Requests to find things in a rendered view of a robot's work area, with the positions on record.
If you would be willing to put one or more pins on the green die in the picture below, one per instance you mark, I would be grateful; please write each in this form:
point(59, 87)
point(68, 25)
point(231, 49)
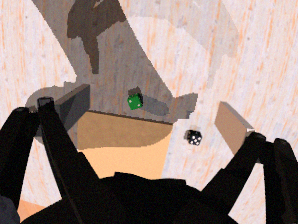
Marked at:
point(135, 101)

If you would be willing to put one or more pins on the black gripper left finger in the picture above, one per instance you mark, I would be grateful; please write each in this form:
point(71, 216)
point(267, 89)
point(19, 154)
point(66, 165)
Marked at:
point(91, 200)

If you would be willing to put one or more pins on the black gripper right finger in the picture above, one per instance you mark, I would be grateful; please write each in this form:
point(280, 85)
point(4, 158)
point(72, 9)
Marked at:
point(214, 202)

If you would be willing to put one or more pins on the black die with white pips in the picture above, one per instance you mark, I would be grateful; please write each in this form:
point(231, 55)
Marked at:
point(194, 137)

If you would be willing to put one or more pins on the peach square mat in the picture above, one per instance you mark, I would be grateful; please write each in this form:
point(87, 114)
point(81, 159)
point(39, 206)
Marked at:
point(123, 144)

